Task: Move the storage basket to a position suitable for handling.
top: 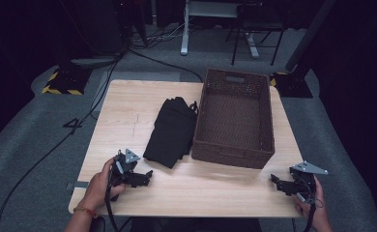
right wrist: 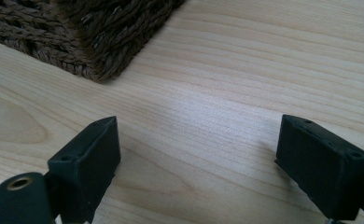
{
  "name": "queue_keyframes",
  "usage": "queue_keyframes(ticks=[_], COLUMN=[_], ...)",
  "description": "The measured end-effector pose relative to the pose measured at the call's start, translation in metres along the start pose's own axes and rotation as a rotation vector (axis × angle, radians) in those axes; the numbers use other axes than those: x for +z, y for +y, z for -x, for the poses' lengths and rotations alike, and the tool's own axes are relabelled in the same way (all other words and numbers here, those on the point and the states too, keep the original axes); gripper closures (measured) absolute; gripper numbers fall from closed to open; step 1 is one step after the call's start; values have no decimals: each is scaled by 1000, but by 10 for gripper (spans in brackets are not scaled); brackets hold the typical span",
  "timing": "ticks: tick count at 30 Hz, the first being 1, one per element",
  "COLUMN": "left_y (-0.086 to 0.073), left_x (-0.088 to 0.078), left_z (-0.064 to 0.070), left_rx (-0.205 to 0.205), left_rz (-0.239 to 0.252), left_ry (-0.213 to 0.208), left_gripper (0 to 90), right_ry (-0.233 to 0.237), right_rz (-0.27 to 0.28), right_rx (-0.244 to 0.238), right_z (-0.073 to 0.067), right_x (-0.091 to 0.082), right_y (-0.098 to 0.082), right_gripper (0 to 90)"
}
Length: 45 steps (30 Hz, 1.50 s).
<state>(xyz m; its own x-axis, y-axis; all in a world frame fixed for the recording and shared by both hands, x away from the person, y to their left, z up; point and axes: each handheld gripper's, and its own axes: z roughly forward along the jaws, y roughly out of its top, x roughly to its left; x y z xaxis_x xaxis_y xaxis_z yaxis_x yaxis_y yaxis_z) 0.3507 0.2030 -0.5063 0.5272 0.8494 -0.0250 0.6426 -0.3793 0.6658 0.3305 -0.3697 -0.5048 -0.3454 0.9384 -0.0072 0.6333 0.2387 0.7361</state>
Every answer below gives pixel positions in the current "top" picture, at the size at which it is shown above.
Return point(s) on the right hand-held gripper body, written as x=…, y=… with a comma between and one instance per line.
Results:
x=305, y=179

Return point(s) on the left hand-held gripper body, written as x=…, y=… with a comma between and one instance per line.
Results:
x=122, y=166

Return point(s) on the black garment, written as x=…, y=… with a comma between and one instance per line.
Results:
x=172, y=132

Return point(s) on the brown woven basket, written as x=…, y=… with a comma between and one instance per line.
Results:
x=233, y=122

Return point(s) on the person's right hand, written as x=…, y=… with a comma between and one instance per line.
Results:
x=318, y=209

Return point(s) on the person's left hand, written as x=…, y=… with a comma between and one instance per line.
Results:
x=98, y=190

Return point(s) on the black yellow striped stand base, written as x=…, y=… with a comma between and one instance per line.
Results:
x=65, y=82
x=293, y=85

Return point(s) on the dark cabinet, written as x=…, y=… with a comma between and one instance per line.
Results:
x=102, y=25

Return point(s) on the slanted black stand pole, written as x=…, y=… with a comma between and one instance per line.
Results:
x=309, y=35

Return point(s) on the black metal chair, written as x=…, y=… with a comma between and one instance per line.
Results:
x=257, y=22

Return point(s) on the white desk frame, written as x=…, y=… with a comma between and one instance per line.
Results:
x=185, y=32

